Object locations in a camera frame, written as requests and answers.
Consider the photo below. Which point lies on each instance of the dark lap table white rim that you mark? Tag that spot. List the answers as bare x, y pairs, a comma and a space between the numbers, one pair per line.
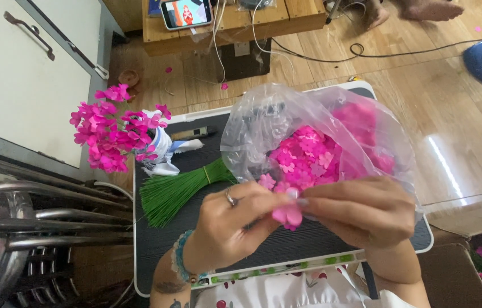
159, 248

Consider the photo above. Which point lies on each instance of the person's right hand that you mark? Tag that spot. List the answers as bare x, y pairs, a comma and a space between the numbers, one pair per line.
369, 214

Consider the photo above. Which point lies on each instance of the smartphone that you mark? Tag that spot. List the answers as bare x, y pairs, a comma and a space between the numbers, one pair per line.
186, 13

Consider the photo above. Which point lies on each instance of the heap of pink flower petals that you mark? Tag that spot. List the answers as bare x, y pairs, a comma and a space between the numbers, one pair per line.
309, 158

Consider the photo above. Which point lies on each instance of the white cabinet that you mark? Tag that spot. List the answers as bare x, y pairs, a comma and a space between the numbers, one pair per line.
18, 85

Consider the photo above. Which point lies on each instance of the row of green beads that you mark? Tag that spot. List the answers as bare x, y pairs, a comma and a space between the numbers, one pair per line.
335, 259

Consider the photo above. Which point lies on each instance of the brown cardboard box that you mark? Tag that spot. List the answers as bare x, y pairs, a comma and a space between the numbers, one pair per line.
454, 278

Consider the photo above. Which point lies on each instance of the pink fabric flower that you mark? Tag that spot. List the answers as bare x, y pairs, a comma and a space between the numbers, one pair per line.
288, 215

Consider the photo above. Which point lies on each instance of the bouquet of pink flowers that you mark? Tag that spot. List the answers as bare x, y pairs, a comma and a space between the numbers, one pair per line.
108, 132

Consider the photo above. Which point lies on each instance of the person's left fingers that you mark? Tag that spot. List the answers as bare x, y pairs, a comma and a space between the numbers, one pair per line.
262, 199

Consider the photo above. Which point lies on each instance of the low wooden table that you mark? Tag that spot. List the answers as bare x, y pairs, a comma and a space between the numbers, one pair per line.
262, 23

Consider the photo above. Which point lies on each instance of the white floral dress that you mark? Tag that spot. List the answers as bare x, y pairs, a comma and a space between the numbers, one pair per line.
283, 291

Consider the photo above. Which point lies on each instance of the chrome metal chair frame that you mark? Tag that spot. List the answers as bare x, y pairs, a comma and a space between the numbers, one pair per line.
18, 231

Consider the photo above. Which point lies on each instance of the white and blue cloth wrap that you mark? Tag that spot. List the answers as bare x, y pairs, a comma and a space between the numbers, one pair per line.
164, 149

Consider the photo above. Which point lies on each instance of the small clay pot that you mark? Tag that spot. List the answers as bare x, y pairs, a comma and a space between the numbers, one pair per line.
129, 78

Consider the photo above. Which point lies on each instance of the clear plastic box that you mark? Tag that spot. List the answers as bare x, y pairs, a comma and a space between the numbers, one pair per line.
467, 211

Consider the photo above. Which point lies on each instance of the clear plastic bag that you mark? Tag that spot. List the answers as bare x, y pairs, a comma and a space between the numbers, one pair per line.
266, 124

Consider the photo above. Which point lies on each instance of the yellow rubber band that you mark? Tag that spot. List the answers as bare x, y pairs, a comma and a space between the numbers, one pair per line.
207, 175

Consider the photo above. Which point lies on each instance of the black box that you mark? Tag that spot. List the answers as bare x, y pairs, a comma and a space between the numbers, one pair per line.
245, 60

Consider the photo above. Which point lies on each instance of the person's right fingers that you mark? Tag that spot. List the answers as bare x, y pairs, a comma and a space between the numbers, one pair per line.
330, 205

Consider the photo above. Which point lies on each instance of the person's left hand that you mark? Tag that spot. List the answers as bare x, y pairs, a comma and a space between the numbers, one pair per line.
219, 231

